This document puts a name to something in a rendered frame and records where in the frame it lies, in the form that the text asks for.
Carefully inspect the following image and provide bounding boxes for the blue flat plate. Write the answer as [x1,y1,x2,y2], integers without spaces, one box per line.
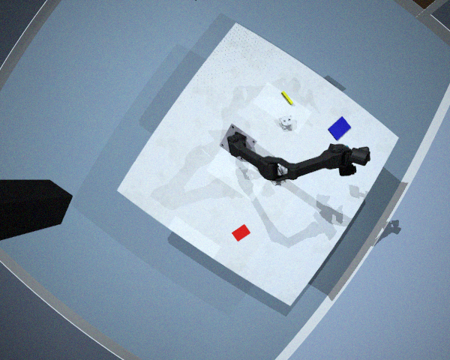
[328,116,351,141]

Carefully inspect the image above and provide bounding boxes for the red flat rectangular plate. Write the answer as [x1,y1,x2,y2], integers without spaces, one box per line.
[232,224,250,241]

